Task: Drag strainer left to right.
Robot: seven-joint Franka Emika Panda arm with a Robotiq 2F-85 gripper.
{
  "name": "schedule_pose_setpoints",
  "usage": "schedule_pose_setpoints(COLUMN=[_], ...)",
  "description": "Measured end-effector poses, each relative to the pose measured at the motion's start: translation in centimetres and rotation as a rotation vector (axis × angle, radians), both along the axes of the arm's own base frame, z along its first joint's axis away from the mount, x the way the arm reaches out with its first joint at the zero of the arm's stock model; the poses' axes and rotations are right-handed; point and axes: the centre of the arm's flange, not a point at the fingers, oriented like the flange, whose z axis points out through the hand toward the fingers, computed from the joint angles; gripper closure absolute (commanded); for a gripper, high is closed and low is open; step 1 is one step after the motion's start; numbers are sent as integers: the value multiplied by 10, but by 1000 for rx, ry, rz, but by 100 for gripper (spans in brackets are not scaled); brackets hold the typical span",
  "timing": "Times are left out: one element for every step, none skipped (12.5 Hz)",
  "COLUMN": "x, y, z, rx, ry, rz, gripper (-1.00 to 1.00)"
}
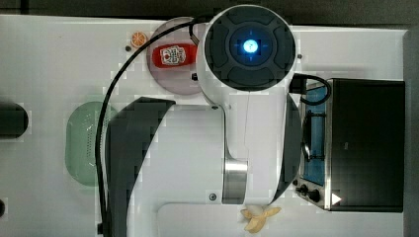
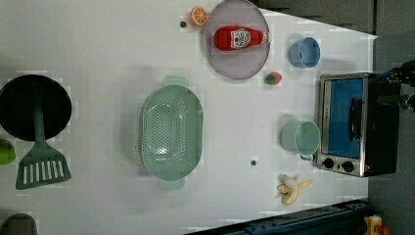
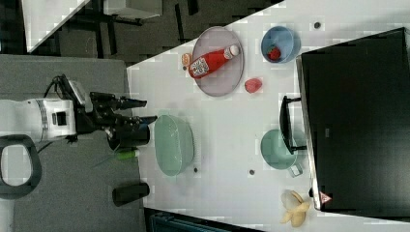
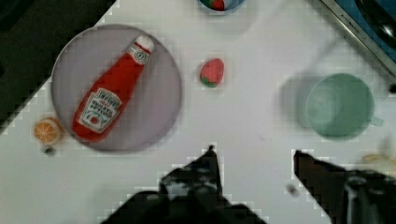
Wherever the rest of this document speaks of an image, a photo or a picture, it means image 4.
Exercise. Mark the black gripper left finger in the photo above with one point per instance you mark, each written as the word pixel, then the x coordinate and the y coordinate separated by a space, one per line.
pixel 191 194

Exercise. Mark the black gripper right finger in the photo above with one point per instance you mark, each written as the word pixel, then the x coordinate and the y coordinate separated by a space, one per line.
pixel 347 196

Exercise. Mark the green plastic strainer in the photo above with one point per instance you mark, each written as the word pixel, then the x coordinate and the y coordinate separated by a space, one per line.
pixel 340 107

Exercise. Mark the grey round plate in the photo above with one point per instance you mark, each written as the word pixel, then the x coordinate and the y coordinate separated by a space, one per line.
pixel 155 103

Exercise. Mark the toy strawberry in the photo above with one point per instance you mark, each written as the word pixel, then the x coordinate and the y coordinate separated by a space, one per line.
pixel 212 73

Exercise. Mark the red ketchup bottle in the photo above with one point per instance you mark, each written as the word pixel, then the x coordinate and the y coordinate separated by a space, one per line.
pixel 109 95

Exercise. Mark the orange slice toy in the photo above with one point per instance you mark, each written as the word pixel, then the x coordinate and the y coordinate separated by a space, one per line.
pixel 48 131

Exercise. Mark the black toaster oven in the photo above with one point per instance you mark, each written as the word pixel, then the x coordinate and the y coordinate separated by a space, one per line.
pixel 372 23

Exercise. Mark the red green toy in bowl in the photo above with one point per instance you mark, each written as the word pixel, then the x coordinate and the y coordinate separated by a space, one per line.
pixel 218 5

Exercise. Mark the blue bowl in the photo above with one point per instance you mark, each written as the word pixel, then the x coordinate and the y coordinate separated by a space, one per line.
pixel 230 5

